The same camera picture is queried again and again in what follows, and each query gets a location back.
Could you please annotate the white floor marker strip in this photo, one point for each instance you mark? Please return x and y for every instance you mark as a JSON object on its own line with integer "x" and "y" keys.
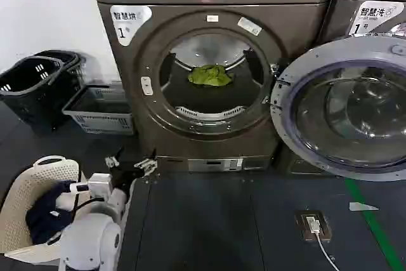
{"x": 361, "y": 206}

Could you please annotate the grey front-load dryer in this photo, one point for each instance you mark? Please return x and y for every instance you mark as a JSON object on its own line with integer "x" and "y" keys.
{"x": 133, "y": 61}

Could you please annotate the grey plastic crate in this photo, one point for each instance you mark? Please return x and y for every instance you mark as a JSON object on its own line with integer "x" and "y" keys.
{"x": 104, "y": 118}

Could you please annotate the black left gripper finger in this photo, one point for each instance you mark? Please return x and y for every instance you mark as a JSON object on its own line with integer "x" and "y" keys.
{"x": 146, "y": 166}
{"x": 111, "y": 160}

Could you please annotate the grey washing machine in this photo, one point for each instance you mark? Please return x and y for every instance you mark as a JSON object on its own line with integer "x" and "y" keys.
{"x": 345, "y": 14}

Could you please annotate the green cloth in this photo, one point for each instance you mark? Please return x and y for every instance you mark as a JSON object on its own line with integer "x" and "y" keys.
{"x": 211, "y": 75}

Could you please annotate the large black plastic basket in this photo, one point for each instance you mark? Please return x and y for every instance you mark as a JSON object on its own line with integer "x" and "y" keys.
{"x": 28, "y": 93}

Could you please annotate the white perforated laundry basket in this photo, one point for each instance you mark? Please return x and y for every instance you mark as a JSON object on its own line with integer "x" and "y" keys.
{"x": 22, "y": 195}

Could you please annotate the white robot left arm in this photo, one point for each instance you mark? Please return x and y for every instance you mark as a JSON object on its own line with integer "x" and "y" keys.
{"x": 92, "y": 236}

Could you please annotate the dark navy clothing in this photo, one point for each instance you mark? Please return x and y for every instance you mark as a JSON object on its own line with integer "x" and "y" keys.
{"x": 42, "y": 217}

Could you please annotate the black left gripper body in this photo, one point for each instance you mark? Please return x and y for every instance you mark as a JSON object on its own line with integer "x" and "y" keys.
{"x": 123, "y": 178}

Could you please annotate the floor socket box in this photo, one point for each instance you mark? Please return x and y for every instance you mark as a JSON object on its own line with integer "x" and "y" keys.
{"x": 312, "y": 225}

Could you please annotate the round glass dryer door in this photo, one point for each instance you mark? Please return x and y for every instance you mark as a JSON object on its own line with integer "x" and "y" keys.
{"x": 349, "y": 109}

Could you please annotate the green floor tape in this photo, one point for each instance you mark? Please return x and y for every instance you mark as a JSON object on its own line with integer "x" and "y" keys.
{"x": 368, "y": 220}

